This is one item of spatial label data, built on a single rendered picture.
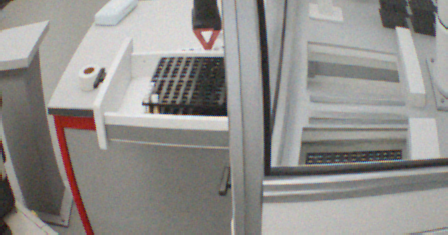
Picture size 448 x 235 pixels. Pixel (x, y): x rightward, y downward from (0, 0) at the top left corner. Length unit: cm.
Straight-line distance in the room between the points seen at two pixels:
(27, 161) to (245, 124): 163
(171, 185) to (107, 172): 18
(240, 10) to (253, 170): 21
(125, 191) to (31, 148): 62
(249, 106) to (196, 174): 94
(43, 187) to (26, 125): 29
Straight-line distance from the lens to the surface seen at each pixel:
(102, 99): 150
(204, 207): 192
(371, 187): 100
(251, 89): 91
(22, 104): 233
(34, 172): 251
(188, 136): 148
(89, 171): 195
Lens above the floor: 170
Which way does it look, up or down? 33 degrees down
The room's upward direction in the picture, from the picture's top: 3 degrees counter-clockwise
